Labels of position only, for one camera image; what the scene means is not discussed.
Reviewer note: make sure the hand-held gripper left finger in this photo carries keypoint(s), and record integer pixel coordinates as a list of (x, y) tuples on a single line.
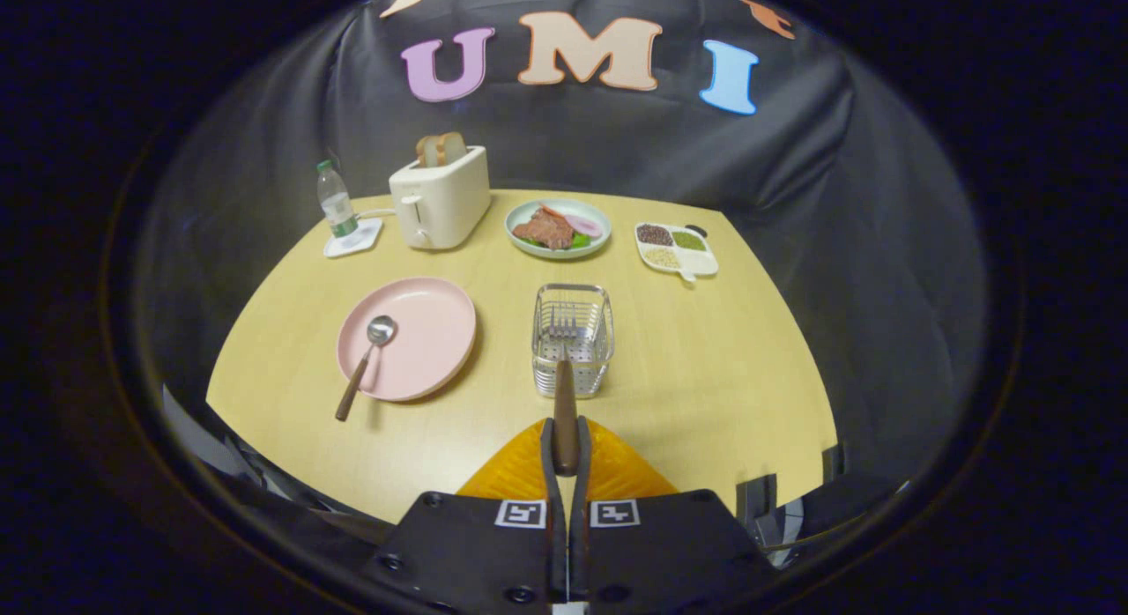
[(485, 553)]

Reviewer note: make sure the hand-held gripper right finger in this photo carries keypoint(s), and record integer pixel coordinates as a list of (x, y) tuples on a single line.
[(661, 553)]

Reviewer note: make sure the pink plate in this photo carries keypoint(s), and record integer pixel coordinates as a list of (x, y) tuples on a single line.
[(432, 333)]

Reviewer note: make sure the white divided grain dish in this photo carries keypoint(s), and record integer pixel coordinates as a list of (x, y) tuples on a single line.
[(696, 263)]

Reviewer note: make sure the pale green food plate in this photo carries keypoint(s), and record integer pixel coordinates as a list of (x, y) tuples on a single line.
[(524, 245)]

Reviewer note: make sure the brown meat slice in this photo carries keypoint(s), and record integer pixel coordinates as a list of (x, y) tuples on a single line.
[(546, 230)]

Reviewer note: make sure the white square coaster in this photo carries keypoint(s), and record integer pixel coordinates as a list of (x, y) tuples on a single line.
[(366, 240)]

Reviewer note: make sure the pink ham slice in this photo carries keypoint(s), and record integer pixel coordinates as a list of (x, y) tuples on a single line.
[(584, 225)]

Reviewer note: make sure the red meat strip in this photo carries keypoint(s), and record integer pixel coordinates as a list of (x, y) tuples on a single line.
[(552, 211)]

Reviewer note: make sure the cream toaster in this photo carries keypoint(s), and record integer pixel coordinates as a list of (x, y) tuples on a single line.
[(441, 201)]

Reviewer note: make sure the clear plastic water bottle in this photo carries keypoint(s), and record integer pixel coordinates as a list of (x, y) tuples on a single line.
[(337, 205)]

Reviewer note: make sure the toasted bread slice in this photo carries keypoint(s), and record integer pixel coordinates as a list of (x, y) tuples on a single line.
[(452, 146), (427, 152)]

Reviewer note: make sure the black backdrop cloth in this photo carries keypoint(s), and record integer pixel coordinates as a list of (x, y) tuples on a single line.
[(793, 157)]

